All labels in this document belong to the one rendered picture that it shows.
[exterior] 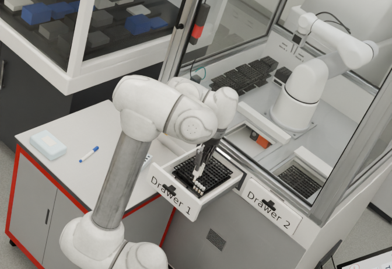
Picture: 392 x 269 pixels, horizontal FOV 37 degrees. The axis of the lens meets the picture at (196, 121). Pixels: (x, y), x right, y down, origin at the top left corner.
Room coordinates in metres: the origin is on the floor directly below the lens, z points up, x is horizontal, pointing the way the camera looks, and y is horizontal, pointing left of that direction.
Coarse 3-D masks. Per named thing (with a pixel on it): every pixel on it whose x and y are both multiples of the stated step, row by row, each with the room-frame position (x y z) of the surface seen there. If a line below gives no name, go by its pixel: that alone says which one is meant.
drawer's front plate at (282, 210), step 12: (252, 180) 2.02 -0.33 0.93; (252, 192) 2.01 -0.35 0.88; (264, 192) 1.98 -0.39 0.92; (252, 204) 2.00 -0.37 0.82; (264, 204) 1.97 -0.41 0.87; (276, 204) 1.95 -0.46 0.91; (276, 216) 1.94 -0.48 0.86; (288, 216) 1.91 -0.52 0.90; (300, 216) 1.91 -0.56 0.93; (288, 228) 1.90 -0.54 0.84
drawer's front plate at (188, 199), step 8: (152, 168) 1.89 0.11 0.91; (160, 168) 1.89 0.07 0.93; (152, 176) 1.89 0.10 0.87; (160, 176) 1.87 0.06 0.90; (168, 176) 1.86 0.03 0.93; (152, 184) 1.88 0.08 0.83; (168, 184) 1.84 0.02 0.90; (176, 184) 1.83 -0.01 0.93; (160, 192) 1.86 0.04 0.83; (168, 192) 1.84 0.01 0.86; (176, 192) 1.82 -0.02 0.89; (184, 192) 1.80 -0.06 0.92; (168, 200) 1.83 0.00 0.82; (184, 200) 1.80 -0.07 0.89; (192, 200) 1.78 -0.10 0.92; (184, 208) 1.79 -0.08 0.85; (192, 208) 1.77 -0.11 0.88; (200, 208) 1.77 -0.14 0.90; (192, 216) 1.77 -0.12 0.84
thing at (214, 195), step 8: (192, 152) 2.12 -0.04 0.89; (216, 152) 2.17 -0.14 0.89; (176, 160) 2.01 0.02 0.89; (184, 160) 2.08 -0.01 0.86; (224, 160) 2.13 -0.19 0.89; (168, 168) 1.97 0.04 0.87; (176, 168) 2.03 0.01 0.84; (232, 168) 2.11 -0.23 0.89; (232, 176) 2.10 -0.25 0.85; (240, 176) 2.07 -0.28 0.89; (184, 184) 1.95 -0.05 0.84; (224, 184) 2.04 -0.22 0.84; (232, 184) 2.01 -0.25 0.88; (192, 192) 1.92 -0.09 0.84; (216, 192) 1.91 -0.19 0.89; (224, 192) 1.96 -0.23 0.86; (200, 200) 1.89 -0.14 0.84; (208, 200) 1.86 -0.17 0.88
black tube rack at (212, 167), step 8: (192, 160) 2.05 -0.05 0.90; (216, 160) 2.11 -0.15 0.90; (184, 168) 1.98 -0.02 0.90; (192, 168) 2.00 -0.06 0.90; (208, 168) 2.04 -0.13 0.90; (216, 168) 2.09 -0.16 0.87; (224, 168) 2.07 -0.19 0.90; (176, 176) 1.94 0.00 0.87; (192, 176) 1.94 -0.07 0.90; (200, 176) 1.96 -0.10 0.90; (208, 176) 2.02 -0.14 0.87; (216, 176) 2.00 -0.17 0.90; (224, 176) 2.02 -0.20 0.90; (192, 184) 1.93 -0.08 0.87; (200, 184) 1.94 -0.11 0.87; (208, 184) 1.93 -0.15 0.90; (216, 184) 1.99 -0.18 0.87; (200, 192) 1.90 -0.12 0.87; (208, 192) 1.92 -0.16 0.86
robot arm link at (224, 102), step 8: (224, 88) 1.92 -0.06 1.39; (208, 96) 1.90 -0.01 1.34; (216, 96) 1.89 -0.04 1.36; (224, 96) 1.88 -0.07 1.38; (232, 96) 1.89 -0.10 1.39; (208, 104) 1.88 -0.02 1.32; (216, 104) 1.88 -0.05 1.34; (224, 104) 1.87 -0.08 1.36; (232, 104) 1.88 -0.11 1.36; (216, 112) 1.87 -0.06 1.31; (224, 112) 1.87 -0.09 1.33; (232, 112) 1.88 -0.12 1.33; (224, 120) 1.87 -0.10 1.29; (224, 128) 1.89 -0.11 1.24
